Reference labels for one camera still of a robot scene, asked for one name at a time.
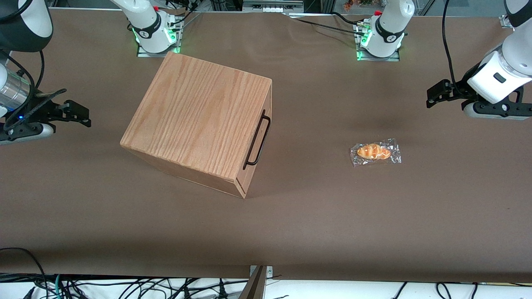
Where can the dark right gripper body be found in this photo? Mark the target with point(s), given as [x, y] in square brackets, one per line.
[43, 111]

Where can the wooden cabinet drawer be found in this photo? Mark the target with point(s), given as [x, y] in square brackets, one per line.
[254, 143]

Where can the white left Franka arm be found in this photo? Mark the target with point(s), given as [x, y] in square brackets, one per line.
[390, 25]

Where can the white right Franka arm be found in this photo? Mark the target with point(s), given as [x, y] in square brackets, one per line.
[25, 25]

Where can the bread roll in clear wrapper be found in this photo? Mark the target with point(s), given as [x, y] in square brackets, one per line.
[373, 151]

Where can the light oak wooden cabinet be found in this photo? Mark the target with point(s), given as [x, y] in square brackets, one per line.
[195, 112]

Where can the small orange object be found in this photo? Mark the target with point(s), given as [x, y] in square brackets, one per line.
[348, 5]

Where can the dark metal mounting bar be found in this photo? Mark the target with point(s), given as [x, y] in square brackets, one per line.
[254, 286]

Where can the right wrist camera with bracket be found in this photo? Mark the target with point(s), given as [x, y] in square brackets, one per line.
[25, 133]

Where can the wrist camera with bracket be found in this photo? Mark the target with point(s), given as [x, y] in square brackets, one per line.
[494, 110]
[25, 133]

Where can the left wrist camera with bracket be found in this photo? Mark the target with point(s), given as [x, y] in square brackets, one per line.
[494, 110]

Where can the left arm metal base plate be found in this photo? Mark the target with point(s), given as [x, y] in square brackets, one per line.
[395, 57]

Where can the silver table corner bracket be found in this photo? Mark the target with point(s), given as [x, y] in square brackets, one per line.
[506, 21]

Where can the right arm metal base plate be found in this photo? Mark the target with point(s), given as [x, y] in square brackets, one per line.
[143, 53]

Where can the aluminium frame profile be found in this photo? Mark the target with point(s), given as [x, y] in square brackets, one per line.
[272, 6]

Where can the small silver bracket plate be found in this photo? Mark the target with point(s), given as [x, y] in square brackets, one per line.
[269, 272]

